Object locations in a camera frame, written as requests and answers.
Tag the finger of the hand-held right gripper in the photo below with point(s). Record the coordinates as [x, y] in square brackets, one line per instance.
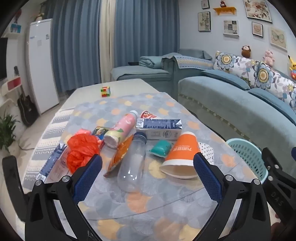
[269, 160]
[294, 153]

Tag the blue fabric sofa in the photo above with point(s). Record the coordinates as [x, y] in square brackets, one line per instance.
[208, 92]

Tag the floral pillow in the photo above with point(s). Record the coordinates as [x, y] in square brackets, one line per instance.
[231, 63]
[272, 78]

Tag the tall butterfly framed picture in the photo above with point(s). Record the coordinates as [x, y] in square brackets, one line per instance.
[204, 21]

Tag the teal jelly cup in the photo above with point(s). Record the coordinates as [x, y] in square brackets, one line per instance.
[160, 148]

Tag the white refrigerator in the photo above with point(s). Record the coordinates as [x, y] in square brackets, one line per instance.
[41, 69]

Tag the green potted plant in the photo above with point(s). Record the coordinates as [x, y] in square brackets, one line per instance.
[8, 132]

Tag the teal plastic basket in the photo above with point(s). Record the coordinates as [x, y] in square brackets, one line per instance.
[245, 153]

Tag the orange paper cup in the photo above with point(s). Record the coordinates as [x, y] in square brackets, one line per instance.
[182, 153]

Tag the small red figurine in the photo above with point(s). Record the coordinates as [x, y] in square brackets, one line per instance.
[223, 3]

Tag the orange snack wrapper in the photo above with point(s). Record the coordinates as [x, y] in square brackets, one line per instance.
[119, 155]

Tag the blue sofa cover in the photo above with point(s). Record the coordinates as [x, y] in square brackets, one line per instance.
[187, 61]

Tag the yellow wall shelf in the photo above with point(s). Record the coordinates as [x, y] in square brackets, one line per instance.
[224, 10]

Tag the white framed grid picture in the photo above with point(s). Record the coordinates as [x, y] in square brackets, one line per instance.
[230, 27]

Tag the white heart-patterned cloth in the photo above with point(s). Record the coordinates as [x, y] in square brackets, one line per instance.
[207, 151]

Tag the black television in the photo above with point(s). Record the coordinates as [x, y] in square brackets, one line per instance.
[2, 59]

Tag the patterned grey orange tablecloth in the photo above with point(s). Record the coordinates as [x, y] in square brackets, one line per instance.
[159, 103]

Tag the pink drink bottle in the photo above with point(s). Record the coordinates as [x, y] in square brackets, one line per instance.
[121, 129]

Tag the black acoustic guitar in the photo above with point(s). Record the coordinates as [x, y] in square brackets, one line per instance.
[27, 109]

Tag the colourful puzzle cube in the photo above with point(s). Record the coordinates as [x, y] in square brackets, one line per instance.
[105, 92]

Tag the red white snack packet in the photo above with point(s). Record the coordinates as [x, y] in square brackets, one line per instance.
[148, 115]

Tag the large floral framed picture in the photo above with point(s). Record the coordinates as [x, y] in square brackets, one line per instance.
[257, 9]

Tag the pink plush toy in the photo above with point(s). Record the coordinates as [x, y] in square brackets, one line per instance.
[269, 58]

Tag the small dark framed picture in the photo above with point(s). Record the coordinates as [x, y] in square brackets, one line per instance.
[257, 29]

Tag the cream sheer curtain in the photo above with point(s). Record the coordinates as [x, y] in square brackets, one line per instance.
[107, 34]

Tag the clear plastic bottle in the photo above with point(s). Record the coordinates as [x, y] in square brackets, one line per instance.
[133, 166]

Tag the blue curtain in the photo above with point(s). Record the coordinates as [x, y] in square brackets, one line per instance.
[145, 30]
[76, 46]

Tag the white blue milk carton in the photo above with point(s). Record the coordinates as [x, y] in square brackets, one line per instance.
[159, 129]

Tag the small blue box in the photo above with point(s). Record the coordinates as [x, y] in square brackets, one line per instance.
[99, 132]

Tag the red white box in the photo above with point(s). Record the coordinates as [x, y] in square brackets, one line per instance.
[14, 83]

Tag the orange plastic bag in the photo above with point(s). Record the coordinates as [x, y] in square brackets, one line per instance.
[81, 150]

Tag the folded blue blanket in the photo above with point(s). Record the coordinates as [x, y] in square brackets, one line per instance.
[150, 62]

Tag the green butterfly framed picture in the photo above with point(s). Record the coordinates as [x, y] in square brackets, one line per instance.
[278, 38]

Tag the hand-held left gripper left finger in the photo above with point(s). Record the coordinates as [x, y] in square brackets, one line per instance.
[89, 178]

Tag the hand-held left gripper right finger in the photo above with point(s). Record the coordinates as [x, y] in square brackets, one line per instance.
[207, 178]

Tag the striped white table runner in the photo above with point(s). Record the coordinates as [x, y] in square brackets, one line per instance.
[40, 148]

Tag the brown plush monkey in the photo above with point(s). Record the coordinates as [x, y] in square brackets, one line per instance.
[246, 51]

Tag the yellow plush toy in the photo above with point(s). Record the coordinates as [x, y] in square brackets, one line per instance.
[292, 62]

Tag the white wall shelf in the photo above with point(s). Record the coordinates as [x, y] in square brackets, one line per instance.
[12, 34]

